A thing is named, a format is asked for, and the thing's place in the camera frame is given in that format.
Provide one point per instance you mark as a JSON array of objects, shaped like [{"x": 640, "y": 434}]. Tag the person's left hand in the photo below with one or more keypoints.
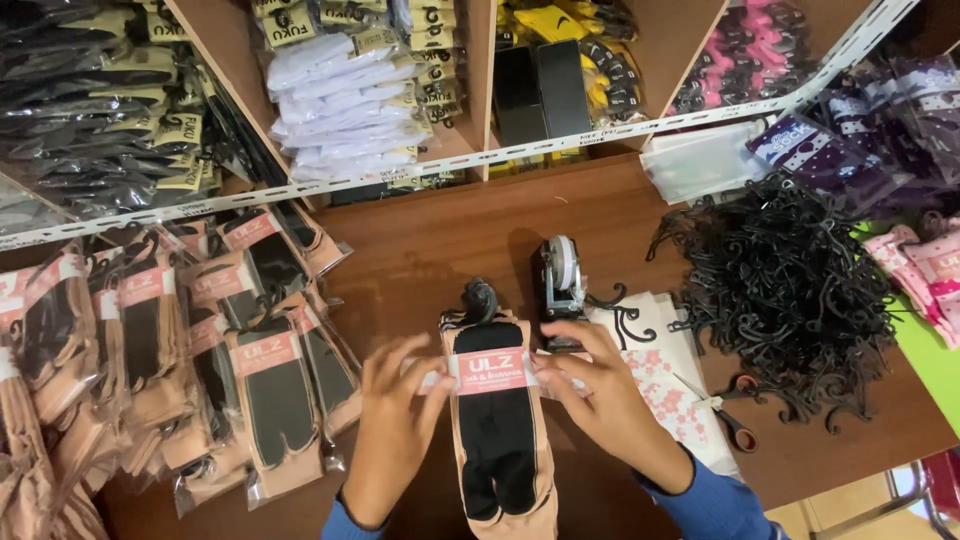
[{"x": 394, "y": 442}]

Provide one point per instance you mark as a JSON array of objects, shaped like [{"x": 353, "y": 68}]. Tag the person's right hand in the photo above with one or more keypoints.
[{"x": 611, "y": 409}]

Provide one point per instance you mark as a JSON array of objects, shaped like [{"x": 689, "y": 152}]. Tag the person's left fingers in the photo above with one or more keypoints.
[{"x": 409, "y": 364}]

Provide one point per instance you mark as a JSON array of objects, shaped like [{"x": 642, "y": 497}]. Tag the person's right fingers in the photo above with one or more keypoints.
[{"x": 574, "y": 352}]

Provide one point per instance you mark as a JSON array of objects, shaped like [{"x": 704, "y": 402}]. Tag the beige black pink-labelled sock pair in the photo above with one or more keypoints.
[{"x": 499, "y": 442}]

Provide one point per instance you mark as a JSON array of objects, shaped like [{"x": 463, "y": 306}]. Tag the black plastic sock hanger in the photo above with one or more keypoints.
[
  {"x": 606, "y": 298},
  {"x": 626, "y": 326},
  {"x": 480, "y": 300}
]

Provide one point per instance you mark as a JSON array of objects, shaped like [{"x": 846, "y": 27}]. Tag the grey tape dispenser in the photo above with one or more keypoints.
[{"x": 562, "y": 289}]

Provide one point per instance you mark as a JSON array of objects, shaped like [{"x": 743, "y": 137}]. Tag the stack of pink floral bags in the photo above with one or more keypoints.
[{"x": 675, "y": 405}]

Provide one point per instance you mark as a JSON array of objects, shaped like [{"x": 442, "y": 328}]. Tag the pile of black plastic hangers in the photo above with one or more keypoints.
[{"x": 780, "y": 300}]

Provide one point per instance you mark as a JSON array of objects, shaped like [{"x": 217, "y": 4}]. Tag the stack of clear plastic bags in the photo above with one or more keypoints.
[{"x": 697, "y": 161}]

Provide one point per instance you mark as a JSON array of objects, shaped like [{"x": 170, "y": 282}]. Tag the heap of packaged beige socks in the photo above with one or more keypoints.
[{"x": 150, "y": 360}]

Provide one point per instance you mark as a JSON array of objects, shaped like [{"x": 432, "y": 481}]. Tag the wooden shelf with packaged socks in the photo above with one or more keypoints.
[{"x": 345, "y": 97}]

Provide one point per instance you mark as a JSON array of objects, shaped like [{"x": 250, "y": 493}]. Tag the pile of pink socks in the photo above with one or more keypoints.
[{"x": 926, "y": 277}]

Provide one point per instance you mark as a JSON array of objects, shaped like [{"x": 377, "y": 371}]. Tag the pile of purple sock packets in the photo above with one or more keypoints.
[{"x": 862, "y": 135}]

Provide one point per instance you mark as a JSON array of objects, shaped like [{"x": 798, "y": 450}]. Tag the green sheet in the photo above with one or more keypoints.
[{"x": 937, "y": 375}]

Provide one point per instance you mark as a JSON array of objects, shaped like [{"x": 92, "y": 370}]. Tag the red metal chair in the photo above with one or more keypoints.
[{"x": 937, "y": 487}]

